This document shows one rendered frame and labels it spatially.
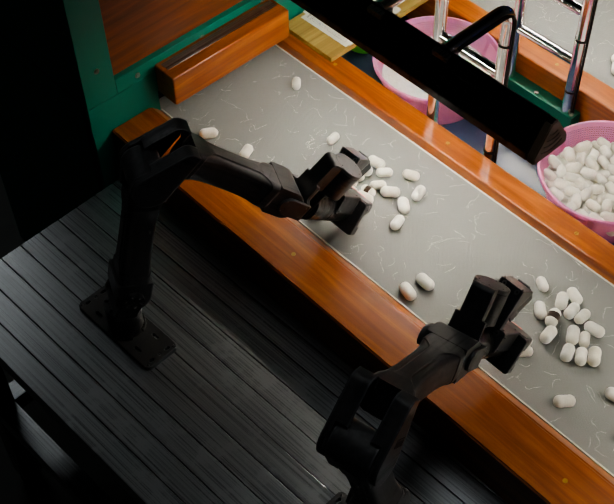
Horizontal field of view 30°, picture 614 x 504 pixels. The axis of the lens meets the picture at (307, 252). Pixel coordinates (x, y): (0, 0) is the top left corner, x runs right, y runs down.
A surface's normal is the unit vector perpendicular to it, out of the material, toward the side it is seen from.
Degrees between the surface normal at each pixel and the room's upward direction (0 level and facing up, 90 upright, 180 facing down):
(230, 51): 90
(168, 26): 90
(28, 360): 0
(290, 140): 0
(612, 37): 0
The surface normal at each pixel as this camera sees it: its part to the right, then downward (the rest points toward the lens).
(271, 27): 0.68, 0.56
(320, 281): -0.02, -0.63
